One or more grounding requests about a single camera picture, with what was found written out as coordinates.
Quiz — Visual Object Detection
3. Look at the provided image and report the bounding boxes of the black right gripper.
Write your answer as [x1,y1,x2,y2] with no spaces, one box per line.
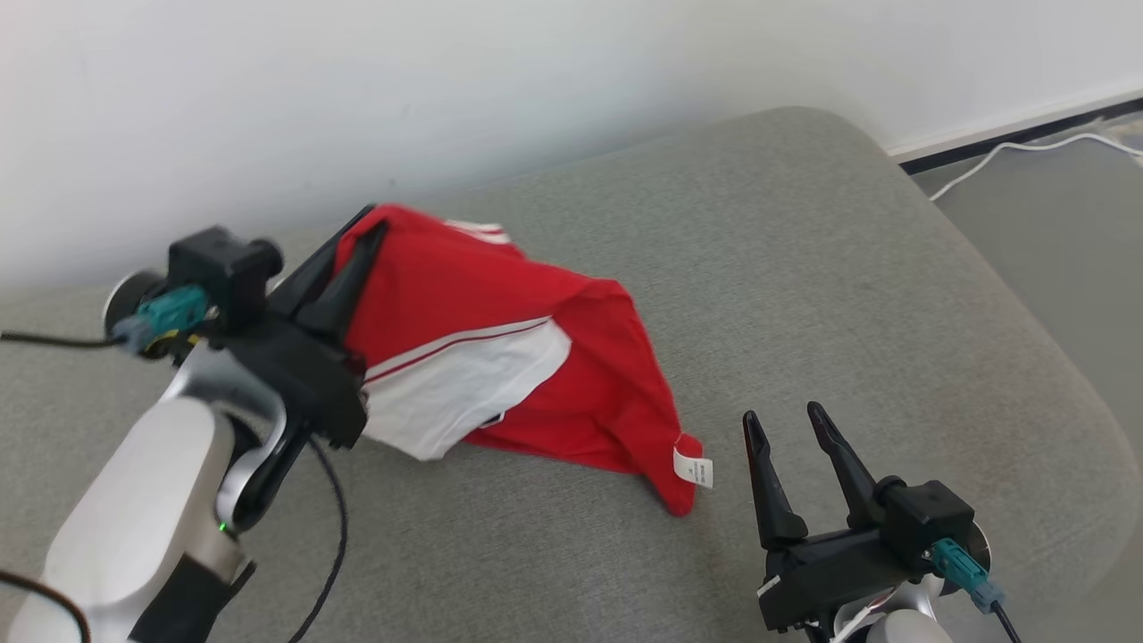
[742,401,931,635]

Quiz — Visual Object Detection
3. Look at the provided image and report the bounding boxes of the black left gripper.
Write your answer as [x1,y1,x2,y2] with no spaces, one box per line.
[223,204,389,450]

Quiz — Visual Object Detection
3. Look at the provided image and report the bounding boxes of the red basketball jersey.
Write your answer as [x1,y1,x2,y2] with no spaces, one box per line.
[332,204,715,518]

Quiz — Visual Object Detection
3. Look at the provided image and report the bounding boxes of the grey fabric sofa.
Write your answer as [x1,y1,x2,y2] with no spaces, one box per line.
[0,106,1143,643]

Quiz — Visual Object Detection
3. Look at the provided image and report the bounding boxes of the black baseboard strip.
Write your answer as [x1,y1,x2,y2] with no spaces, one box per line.
[900,96,1143,176]

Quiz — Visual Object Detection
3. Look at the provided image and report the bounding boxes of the teal left camera connector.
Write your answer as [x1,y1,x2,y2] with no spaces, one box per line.
[114,285,217,355]

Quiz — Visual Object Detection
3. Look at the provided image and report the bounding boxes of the teal camera connector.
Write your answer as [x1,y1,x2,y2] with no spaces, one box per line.
[929,538,1006,615]
[114,285,217,355]

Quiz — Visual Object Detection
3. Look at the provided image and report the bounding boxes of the teal right camera connector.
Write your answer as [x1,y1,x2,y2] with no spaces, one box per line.
[929,538,1006,615]

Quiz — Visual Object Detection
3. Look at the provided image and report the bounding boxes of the white power cable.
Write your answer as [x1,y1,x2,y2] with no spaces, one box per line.
[929,132,1143,203]

